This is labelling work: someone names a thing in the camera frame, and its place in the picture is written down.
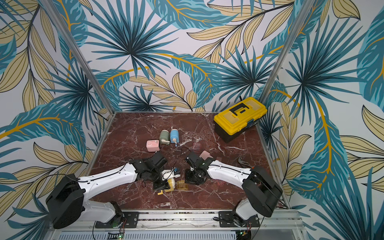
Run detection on yellow pencil sharpener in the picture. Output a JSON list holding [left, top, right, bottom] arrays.
[[157, 178, 176, 196]]

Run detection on green pencil sharpener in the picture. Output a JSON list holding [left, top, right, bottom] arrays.
[[159, 130, 171, 145]]

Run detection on blue pencil sharpener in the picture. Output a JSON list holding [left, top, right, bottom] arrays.
[[170, 129, 180, 146]]

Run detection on yellow transparent tray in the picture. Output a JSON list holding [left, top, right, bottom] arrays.
[[176, 181, 189, 191]]

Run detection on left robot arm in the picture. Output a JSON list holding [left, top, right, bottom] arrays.
[[46, 152, 168, 229]]

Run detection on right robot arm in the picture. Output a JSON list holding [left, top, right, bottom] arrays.
[[185, 152, 283, 227]]

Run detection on pink sharpener right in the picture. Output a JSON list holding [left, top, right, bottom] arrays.
[[200, 151, 213, 160]]

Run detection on pink sharpener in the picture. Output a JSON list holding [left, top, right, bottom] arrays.
[[146, 140, 160, 153], [200, 151, 213, 160]]

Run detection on pink sharpener back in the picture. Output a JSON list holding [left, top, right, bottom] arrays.
[[146, 140, 160, 153]]

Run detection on clear pink tray back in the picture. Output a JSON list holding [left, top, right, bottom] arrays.
[[192, 143, 202, 152]]

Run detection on yellow black toolbox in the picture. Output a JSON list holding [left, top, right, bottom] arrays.
[[214, 97, 267, 143]]

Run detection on aluminium front rail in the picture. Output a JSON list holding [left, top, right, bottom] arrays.
[[44, 209, 310, 240]]

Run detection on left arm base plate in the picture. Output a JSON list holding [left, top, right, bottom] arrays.
[[96, 212, 139, 229]]

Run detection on orange handled pliers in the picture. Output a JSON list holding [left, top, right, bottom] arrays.
[[237, 157, 254, 169]]

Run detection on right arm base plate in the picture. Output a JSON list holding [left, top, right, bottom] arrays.
[[216, 211, 260, 228]]

